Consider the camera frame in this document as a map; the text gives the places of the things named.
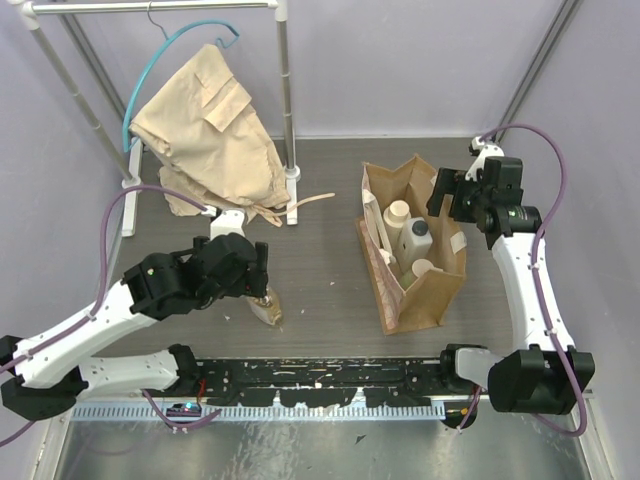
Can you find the green lotion pump bottle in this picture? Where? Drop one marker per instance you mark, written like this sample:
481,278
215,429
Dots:
417,269

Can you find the brown canvas bag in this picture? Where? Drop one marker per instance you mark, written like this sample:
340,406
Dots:
424,303

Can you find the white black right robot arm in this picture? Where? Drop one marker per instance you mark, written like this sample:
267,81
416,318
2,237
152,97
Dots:
545,371

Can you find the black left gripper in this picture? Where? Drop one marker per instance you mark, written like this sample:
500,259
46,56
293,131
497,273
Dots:
257,270

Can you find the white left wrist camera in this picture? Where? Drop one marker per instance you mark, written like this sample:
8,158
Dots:
225,221

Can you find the clear amber liquid bottle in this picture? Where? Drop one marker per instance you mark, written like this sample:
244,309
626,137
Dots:
268,308

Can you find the grey slotted cable duct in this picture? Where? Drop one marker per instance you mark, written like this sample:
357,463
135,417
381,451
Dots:
358,411

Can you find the white bottle black cap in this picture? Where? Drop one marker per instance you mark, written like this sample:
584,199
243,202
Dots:
414,242

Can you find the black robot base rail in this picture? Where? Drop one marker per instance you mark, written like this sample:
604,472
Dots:
315,382

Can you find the white metal clothes rack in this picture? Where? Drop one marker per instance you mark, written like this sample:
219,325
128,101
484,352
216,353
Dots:
128,157

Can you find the beige cylindrical bottle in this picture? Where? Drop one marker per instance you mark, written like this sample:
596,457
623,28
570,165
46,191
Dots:
394,217

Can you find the beige cargo shorts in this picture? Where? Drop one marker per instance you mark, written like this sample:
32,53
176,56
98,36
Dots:
211,144

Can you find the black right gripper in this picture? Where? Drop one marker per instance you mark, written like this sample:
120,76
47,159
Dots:
446,183

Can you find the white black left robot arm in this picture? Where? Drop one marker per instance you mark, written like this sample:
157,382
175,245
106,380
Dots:
52,371

